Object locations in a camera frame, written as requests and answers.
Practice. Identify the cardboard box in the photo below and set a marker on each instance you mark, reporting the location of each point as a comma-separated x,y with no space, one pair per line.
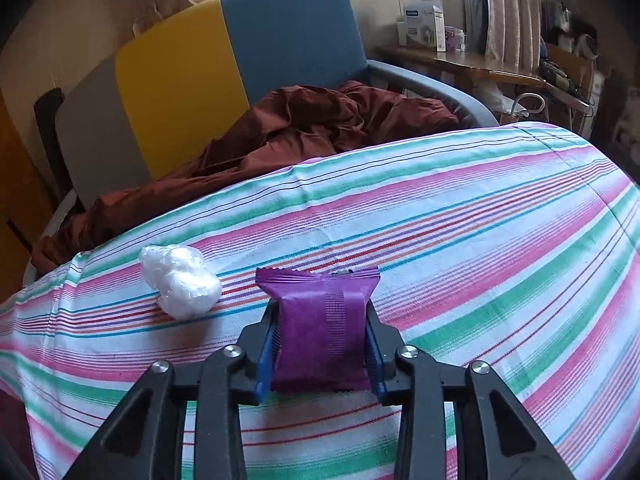
570,65

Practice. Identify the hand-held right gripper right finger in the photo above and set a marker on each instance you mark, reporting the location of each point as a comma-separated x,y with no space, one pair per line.
375,375

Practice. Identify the grey yellow blue armchair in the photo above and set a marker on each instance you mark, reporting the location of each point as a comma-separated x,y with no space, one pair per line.
290,35

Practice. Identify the pink box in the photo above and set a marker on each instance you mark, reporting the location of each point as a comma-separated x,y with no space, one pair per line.
452,40

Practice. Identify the white crumpled plastic bag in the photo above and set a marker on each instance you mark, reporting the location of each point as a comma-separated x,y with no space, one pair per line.
180,280

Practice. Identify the maroon cloth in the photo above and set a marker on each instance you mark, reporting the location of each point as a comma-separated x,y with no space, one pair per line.
300,125

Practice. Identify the purple snack packet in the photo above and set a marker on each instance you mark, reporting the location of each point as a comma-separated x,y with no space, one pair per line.
320,330

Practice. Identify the wooden wardrobe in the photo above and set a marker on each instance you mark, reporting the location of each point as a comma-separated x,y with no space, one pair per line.
15,185

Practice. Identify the white printed carton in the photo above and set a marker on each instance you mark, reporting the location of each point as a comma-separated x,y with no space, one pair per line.
425,25

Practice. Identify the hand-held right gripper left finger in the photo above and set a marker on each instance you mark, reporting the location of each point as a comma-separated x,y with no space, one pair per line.
264,370

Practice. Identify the wooden desk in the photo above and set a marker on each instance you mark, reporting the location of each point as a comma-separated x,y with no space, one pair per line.
450,62

